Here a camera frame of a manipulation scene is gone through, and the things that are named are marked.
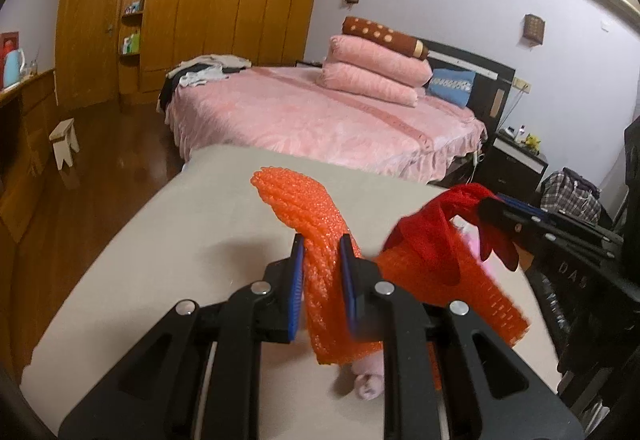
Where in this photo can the pink bed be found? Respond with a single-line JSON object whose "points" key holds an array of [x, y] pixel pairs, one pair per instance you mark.
{"points": [[285, 110]]}

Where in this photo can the brown dotted rolled blanket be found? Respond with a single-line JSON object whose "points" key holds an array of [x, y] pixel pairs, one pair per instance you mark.
{"points": [[404, 44]]}

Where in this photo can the clothes pile on bed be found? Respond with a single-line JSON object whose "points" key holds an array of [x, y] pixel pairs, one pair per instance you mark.
{"points": [[197, 72]]}

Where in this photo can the small white stool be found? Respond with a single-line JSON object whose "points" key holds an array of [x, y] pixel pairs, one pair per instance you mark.
{"points": [[64, 143]]}

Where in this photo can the blue pillow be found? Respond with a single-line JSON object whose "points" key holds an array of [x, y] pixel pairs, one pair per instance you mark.
{"points": [[452, 86]]}

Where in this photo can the black nightstand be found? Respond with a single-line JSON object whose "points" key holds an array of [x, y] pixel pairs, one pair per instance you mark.
{"points": [[511, 169]]}

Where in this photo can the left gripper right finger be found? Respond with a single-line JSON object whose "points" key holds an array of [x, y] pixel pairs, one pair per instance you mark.
{"points": [[446, 373]]}

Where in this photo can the wooden side cabinet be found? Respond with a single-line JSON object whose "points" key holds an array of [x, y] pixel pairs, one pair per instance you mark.
{"points": [[28, 115]]}

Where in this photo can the wall power socket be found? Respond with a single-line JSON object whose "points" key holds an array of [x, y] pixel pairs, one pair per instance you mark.
{"points": [[521, 85]]}

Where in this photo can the upper pink folded quilt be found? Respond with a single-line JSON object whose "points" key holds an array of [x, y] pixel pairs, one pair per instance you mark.
{"points": [[375, 58]]}

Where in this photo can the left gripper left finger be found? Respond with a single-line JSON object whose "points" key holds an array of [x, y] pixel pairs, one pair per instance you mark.
{"points": [[195, 374]]}

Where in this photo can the lower pink folded quilt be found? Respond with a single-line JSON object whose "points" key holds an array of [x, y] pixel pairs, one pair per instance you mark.
{"points": [[353, 80]]}

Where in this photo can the black headboard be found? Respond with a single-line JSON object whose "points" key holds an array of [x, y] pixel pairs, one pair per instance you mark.
{"points": [[492, 83]]}

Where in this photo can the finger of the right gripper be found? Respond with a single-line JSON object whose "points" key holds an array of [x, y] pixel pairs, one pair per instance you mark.
{"points": [[545, 217]]}

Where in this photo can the right wall lamp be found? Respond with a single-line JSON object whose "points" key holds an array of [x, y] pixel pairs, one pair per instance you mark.
{"points": [[533, 29]]}

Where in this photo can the red box behind kettle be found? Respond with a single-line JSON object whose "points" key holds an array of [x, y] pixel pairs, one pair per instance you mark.
{"points": [[10, 41]]}

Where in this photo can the pink folded quilt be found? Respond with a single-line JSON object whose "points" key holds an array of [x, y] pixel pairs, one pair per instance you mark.
{"points": [[375, 58], [353, 80]]}

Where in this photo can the yellow toy on nightstand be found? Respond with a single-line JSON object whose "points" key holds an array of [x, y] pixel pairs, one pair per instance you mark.
{"points": [[532, 143]]}

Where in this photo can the orange foam fruit net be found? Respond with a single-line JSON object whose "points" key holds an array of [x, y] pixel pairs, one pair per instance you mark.
{"points": [[304, 205]]}

